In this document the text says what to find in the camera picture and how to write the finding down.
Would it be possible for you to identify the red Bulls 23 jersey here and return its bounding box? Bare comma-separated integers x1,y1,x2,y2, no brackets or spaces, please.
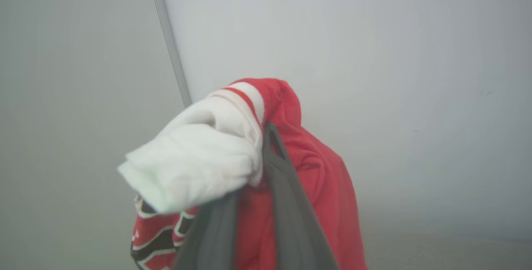
118,78,368,270

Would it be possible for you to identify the grey wall trim strip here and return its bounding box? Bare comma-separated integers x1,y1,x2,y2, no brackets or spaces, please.
146,0,192,108

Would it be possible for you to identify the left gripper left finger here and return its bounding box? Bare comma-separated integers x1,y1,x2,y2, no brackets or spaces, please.
172,190,239,270

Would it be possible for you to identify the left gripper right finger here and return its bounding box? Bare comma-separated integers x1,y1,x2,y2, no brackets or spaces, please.
262,121,340,270

